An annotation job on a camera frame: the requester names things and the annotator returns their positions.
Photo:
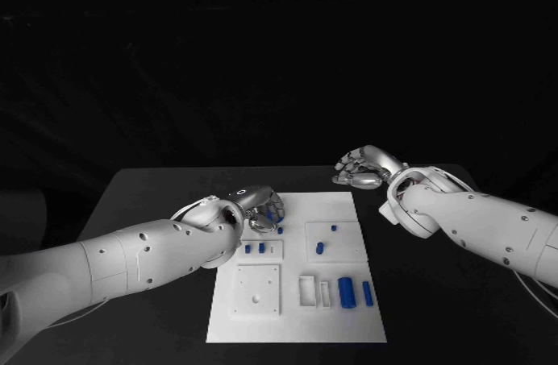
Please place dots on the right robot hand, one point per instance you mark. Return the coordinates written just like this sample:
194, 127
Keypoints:
377, 159

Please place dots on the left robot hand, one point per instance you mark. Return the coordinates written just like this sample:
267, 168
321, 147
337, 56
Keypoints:
256, 197

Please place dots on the large blue cylinder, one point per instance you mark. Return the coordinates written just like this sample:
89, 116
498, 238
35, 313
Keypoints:
348, 292

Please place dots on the slim blue cylinder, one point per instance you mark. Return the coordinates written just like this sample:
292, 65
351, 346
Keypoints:
368, 294

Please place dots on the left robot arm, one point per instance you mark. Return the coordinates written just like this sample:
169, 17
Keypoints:
130, 256

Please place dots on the white task board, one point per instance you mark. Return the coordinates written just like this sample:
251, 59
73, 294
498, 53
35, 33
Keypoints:
305, 325

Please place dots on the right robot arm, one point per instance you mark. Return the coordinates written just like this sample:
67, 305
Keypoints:
479, 220

